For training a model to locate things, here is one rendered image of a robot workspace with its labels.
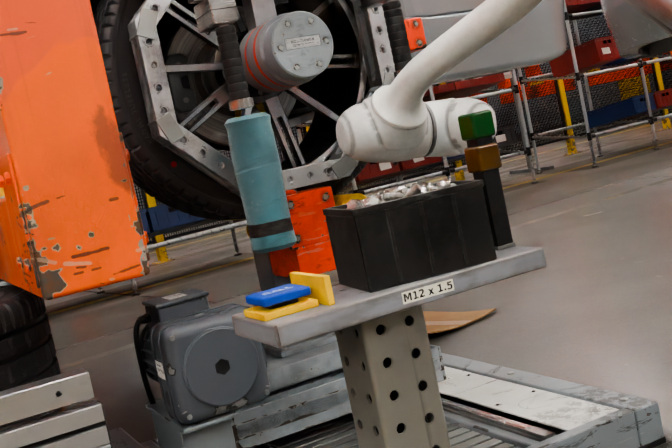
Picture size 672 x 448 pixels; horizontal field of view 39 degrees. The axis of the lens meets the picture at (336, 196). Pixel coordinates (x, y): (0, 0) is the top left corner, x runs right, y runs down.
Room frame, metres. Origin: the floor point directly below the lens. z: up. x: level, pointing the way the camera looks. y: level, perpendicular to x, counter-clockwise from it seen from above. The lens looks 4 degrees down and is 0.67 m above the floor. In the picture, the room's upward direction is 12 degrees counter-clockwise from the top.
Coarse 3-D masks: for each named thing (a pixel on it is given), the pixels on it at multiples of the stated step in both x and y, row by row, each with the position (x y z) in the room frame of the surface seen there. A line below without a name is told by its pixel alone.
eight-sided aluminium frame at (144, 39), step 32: (160, 0) 1.86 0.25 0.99; (352, 0) 2.10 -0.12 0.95; (384, 32) 2.06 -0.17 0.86; (160, 64) 1.85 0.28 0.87; (384, 64) 2.06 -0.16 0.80; (160, 96) 1.85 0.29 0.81; (160, 128) 1.84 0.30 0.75; (192, 160) 1.90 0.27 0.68; (224, 160) 1.89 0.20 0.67; (352, 160) 2.00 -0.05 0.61
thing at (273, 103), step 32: (288, 0) 2.28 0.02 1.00; (320, 0) 2.18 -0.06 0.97; (192, 32) 2.01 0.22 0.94; (352, 32) 2.14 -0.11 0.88; (192, 64) 1.99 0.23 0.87; (352, 64) 2.14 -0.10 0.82; (224, 96) 2.01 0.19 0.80; (256, 96) 2.08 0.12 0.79; (320, 96) 2.32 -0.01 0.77; (352, 96) 2.15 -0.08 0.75; (192, 128) 1.98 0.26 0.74; (288, 128) 2.06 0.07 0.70; (320, 128) 2.24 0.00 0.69; (288, 160) 2.06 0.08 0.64; (320, 160) 2.07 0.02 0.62
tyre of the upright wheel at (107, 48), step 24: (120, 0) 1.92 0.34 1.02; (144, 0) 1.94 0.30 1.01; (96, 24) 2.01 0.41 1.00; (120, 24) 1.91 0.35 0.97; (120, 48) 1.91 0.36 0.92; (120, 72) 1.90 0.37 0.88; (120, 96) 1.90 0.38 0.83; (120, 120) 1.90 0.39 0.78; (144, 120) 1.91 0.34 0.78; (144, 144) 1.91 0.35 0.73; (144, 168) 1.93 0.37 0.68; (168, 168) 1.93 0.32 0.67; (192, 168) 1.95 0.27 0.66; (360, 168) 2.11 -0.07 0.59; (168, 192) 1.98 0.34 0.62; (192, 192) 1.94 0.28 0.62; (216, 192) 1.96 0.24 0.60; (336, 192) 2.08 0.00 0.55; (216, 216) 2.05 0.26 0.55; (240, 216) 2.00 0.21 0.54
